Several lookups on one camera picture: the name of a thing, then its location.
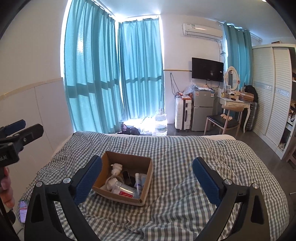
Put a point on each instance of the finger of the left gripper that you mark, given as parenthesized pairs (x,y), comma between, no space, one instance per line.
(24,137)
(8,130)

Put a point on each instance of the teal corner curtain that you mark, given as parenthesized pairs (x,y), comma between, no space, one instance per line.
(240,54)

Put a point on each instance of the left hand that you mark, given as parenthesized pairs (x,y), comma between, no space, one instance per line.
(7,194)

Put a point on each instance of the black bag on table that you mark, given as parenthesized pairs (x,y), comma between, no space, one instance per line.
(250,89)

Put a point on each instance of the cardboard box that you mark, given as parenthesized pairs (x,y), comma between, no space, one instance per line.
(131,163)

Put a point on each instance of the white air conditioner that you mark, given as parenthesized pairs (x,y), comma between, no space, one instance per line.
(194,30)

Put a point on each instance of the teal window curtains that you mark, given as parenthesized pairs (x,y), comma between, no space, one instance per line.
(113,71)

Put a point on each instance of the black sunglasses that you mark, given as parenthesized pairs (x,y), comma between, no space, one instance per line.
(129,180)

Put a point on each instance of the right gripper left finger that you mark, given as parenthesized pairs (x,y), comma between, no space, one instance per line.
(42,221)

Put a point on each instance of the white oval vanity mirror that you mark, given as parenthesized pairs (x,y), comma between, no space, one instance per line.
(231,78)

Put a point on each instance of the black wall television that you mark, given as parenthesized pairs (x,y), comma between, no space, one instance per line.
(207,69)

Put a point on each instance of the white cream tube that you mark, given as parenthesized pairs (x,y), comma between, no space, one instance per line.
(138,183)

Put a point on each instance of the smartphone on bed edge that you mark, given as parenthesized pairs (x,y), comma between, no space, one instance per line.
(23,207)

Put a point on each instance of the white louvred wardrobe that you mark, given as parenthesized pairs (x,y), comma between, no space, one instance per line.
(272,79)

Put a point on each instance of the silver mini fridge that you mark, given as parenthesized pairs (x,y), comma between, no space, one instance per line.
(203,102)

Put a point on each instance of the wooden chair black seat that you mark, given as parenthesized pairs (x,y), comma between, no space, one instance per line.
(224,121)

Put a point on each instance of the white suitcase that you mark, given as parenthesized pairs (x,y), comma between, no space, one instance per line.
(183,109)

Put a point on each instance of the blue cloud tissue pack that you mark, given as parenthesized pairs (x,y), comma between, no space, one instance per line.
(143,179)

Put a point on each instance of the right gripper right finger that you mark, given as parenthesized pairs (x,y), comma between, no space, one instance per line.
(251,222)

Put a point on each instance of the clear water jug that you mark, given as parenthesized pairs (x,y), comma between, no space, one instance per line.
(160,125)

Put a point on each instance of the white blue plush toy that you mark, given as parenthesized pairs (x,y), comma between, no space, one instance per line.
(116,169)

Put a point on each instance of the checkered bed quilt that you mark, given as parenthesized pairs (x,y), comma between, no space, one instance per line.
(176,207)

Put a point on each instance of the floss pick clear jar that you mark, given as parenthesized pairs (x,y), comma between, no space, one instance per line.
(124,190)

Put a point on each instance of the white dressing table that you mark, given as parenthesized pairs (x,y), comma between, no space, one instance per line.
(236,103)

